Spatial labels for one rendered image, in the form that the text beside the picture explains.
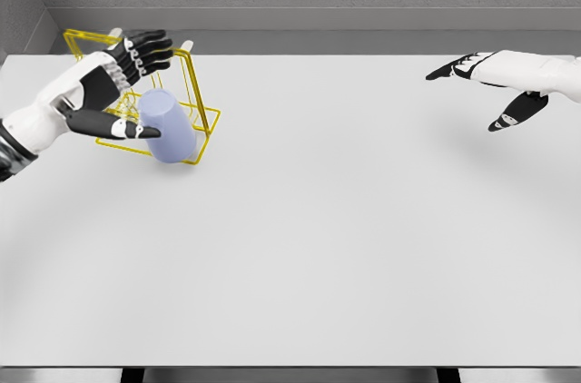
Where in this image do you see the lavender cup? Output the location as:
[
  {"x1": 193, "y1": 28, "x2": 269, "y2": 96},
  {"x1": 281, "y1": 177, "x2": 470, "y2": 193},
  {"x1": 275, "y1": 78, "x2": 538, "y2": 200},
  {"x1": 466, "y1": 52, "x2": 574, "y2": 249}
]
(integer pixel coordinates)
[{"x1": 137, "y1": 88, "x2": 198, "y2": 164}]

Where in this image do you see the yellow wire cup holder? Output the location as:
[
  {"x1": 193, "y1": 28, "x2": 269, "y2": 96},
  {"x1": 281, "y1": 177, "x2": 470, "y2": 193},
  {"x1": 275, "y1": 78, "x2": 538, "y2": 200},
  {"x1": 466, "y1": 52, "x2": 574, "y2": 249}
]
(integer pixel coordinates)
[{"x1": 63, "y1": 27, "x2": 222, "y2": 167}]

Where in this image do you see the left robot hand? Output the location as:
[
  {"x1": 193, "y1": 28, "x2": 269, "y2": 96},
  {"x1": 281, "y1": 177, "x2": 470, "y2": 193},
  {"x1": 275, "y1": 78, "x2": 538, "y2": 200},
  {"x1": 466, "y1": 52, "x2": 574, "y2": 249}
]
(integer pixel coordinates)
[{"x1": 37, "y1": 29, "x2": 174, "y2": 141}]

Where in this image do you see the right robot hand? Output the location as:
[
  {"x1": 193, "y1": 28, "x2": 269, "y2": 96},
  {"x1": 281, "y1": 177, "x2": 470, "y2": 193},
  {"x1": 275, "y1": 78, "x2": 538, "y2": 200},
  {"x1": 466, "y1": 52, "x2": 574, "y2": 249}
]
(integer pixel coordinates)
[{"x1": 425, "y1": 50, "x2": 552, "y2": 133}]

